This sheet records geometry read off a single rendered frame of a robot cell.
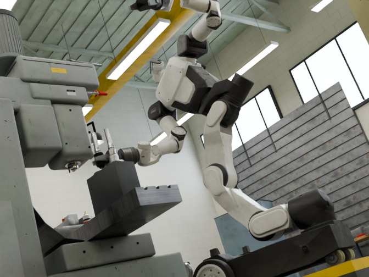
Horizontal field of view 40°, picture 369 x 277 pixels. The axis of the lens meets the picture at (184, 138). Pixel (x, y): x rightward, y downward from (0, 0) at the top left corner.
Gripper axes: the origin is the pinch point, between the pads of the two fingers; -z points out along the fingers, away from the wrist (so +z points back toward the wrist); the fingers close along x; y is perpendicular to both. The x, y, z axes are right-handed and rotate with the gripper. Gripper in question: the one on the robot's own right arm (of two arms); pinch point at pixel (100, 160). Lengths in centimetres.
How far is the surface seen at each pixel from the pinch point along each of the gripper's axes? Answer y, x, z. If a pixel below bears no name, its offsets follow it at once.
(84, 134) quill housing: -24.6, -22.4, 3.0
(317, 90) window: -264, -472, 647
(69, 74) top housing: -60, -19, 2
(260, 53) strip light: -307, -393, 473
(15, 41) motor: -81, -16, -23
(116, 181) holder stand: 16.9, 15.3, -0.4
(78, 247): 36.4, -9.9, -17.1
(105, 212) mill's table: 27.9, 7.6, -6.4
